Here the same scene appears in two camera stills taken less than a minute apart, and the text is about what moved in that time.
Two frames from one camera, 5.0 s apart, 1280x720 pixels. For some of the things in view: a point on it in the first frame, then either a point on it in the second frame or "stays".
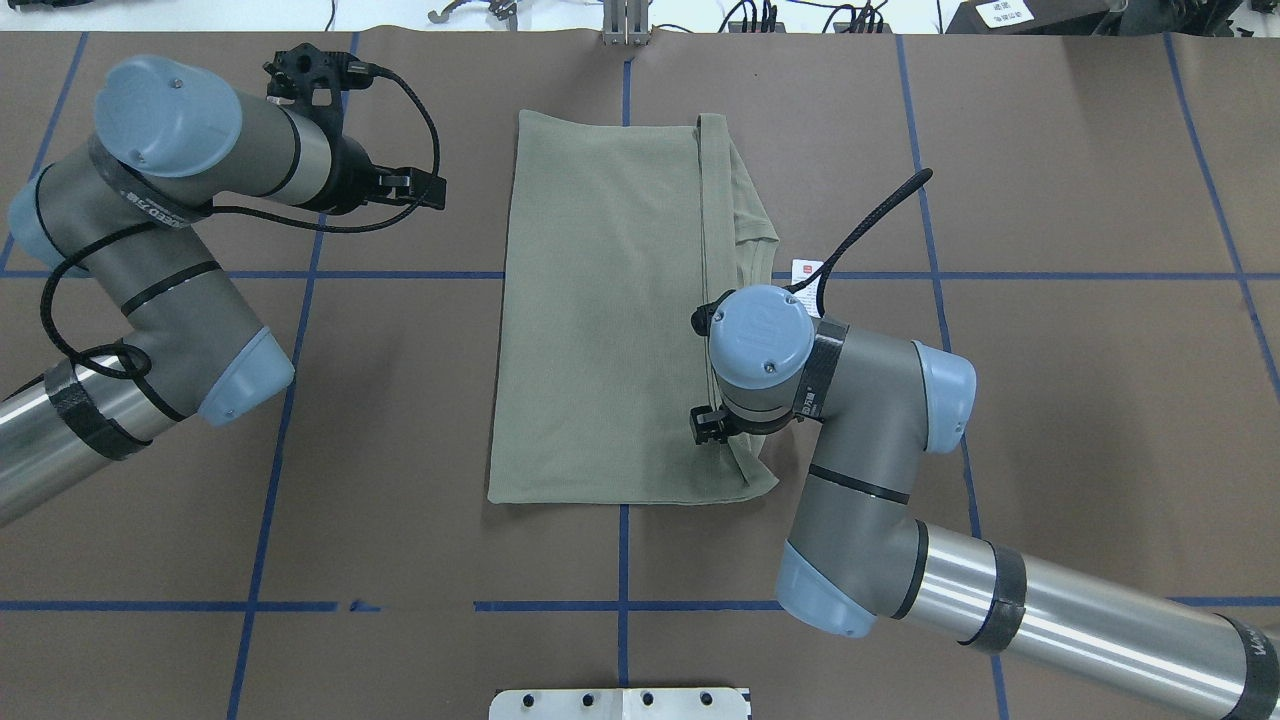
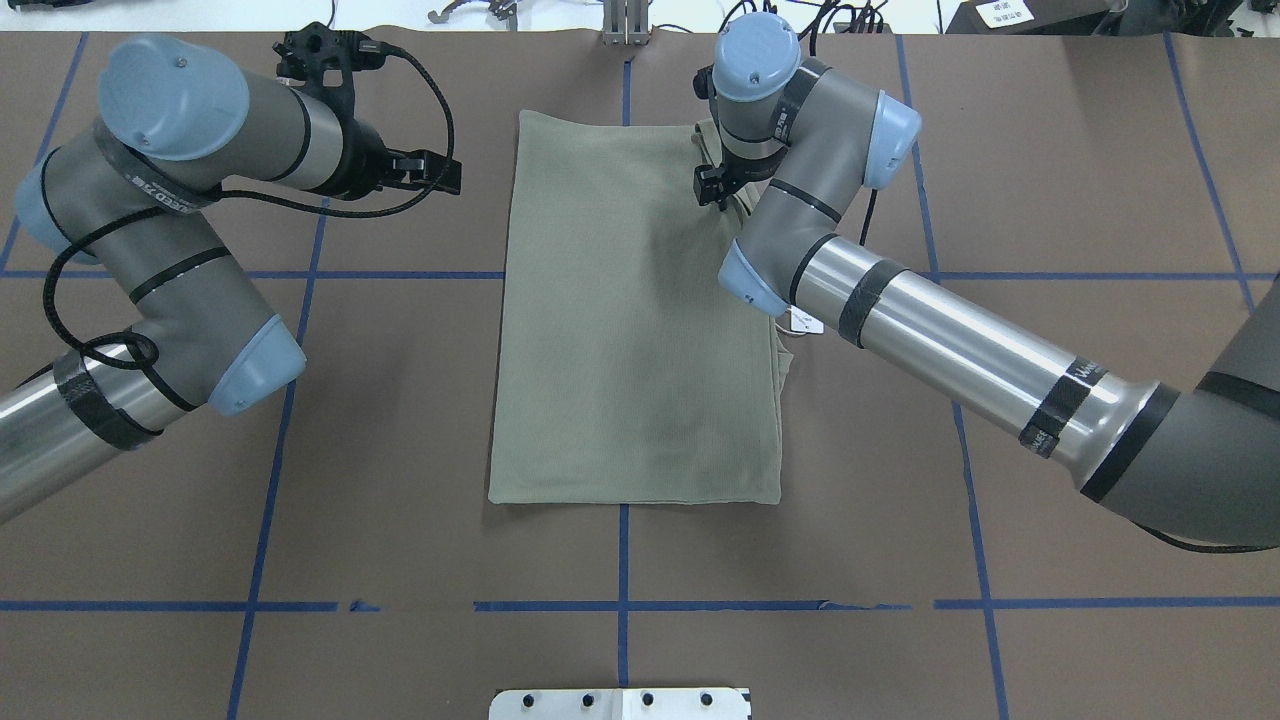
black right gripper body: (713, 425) -> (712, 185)
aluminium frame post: (626, 22) stays
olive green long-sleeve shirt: (621, 230) stays
